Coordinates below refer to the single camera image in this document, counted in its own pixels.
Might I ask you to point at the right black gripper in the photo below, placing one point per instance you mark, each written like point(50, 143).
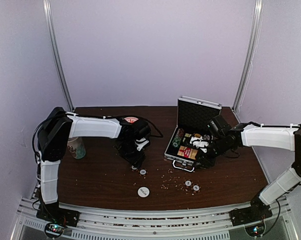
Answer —
point(207, 162)

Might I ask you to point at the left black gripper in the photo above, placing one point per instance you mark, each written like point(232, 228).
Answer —
point(136, 160)

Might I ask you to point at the red playing card box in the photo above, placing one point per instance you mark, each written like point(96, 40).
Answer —
point(187, 152)

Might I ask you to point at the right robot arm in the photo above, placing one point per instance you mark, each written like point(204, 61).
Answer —
point(254, 135)

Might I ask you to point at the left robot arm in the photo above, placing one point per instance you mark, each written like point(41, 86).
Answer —
point(52, 137)

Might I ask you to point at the chip stack right in case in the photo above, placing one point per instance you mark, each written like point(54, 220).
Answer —
point(206, 137)

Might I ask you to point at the chip stack in case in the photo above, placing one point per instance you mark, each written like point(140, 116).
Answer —
point(206, 137)
point(178, 138)

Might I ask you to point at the aluminium poker case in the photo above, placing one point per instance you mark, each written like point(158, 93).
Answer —
point(193, 116)

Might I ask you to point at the white orange patterned bowl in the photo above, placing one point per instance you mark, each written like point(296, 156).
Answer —
point(131, 119)

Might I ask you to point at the gold card decks in case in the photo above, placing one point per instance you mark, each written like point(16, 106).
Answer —
point(187, 139)

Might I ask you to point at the chip stack left in case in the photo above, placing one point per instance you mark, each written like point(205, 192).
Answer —
point(178, 138)

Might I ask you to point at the black orange chip front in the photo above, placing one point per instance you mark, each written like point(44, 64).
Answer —
point(196, 188)

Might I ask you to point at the black white chip front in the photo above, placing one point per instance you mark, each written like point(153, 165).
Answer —
point(188, 183)

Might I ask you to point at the white dealer button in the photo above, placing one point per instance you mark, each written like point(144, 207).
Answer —
point(143, 192)

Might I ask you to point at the white floral ceramic mug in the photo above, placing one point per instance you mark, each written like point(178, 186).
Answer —
point(76, 147)

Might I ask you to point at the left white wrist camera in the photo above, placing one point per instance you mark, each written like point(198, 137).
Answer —
point(141, 143)

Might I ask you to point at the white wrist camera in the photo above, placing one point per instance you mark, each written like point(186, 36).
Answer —
point(199, 143)
point(141, 143)

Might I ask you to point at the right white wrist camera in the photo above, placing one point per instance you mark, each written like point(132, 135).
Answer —
point(199, 143)

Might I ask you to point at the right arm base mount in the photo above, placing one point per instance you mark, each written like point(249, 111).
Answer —
point(253, 217)

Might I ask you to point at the front aluminium rail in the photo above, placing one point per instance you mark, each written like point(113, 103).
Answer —
point(213, 223)

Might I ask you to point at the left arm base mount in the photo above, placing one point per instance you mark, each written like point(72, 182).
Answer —
point(57, 219)

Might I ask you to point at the right aluminium frame post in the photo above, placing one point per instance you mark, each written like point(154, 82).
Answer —
point(248, 62)

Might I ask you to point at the aluminium frame post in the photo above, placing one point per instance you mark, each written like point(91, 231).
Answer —
point(56, 55)
point(248, 62)

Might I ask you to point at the left aluminium frame post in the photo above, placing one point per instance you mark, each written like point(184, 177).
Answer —
point(56, 55)

